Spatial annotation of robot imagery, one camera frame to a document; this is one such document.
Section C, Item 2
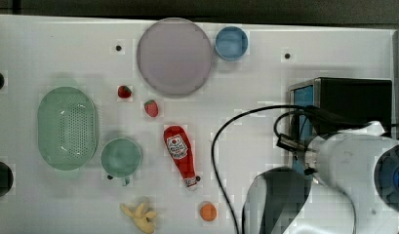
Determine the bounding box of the green perforated colander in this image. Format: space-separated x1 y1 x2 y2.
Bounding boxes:
37 87 99 171

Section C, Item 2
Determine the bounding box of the green mug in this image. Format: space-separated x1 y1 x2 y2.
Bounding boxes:
100 138 142 186

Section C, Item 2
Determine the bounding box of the peeled banana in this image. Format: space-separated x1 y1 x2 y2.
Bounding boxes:
120 203 158 234

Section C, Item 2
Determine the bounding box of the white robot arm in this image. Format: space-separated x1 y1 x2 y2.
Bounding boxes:
242 122 399 234

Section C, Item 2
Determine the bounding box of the black toaster oven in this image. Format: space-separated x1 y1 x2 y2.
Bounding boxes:
289 77 392 171

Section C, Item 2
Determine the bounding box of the light red strawberry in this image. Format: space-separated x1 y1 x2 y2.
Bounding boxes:
143 99 159 118

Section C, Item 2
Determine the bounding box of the orange fruit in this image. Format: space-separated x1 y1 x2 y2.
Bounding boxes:
199 203 218 221

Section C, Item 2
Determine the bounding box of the black cylinder lower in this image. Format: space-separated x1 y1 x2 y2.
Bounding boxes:
0 162 14 197

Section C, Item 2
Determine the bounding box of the grey round plate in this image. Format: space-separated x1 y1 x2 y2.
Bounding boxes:
137 18 213 97

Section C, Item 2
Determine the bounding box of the dark red strawberry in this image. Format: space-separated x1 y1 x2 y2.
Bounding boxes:
117 86 132 98

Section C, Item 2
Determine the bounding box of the red ketchup bottle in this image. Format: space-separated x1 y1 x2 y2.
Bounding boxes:
163 126 198 191

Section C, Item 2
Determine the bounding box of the blue bowl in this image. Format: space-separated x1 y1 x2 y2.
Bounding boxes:
215 26 249 61

